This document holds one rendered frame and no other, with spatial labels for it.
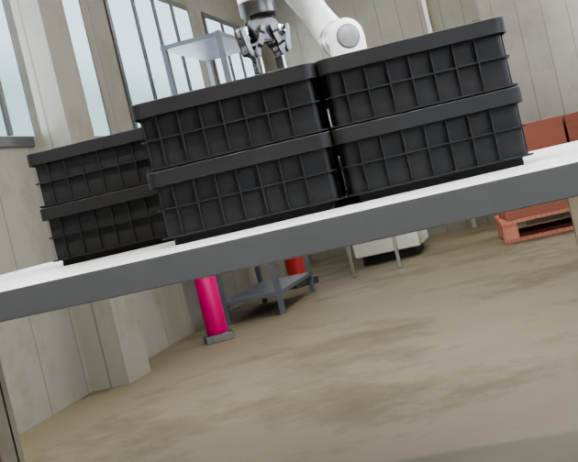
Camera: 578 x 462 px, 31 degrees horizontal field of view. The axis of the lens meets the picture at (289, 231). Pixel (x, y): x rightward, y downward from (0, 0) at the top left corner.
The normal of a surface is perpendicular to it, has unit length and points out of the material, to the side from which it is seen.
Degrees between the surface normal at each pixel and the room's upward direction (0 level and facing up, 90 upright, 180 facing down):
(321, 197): 90
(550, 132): 90
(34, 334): 90
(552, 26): 90
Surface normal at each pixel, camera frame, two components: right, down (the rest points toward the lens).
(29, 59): -0.22, 0.09
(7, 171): 0.95, -0.22
